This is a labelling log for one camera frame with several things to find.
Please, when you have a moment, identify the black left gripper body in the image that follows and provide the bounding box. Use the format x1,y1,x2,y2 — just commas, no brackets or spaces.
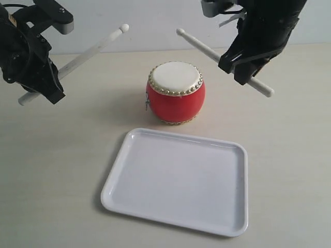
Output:
2,20,52,90

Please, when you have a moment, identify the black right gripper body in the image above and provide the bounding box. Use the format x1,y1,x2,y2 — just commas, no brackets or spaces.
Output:
237,10,300,61

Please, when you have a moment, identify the wooden drumstick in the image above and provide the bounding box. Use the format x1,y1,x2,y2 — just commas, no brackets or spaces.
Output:
18,24,129,106
176,28,274,98

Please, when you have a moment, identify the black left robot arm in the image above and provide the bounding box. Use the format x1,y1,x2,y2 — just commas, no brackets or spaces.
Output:
1,1,73,104

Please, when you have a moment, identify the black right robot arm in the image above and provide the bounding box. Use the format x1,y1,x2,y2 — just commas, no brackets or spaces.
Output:
218,0,306,85

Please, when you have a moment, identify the red small drum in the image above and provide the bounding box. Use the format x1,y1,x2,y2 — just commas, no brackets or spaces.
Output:
145,61,205,125

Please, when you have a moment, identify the white plastic tray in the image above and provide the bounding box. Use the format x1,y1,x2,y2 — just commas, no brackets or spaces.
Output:
100,128,248,237

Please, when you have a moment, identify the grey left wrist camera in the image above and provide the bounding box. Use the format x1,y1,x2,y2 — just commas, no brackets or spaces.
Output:
33,0,74,35

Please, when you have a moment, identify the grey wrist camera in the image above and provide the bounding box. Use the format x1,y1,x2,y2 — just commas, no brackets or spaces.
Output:
33,0,74,35
200,0,244,18

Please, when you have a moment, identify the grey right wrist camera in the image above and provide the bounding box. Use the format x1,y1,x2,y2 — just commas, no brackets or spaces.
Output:
200,0,244,18

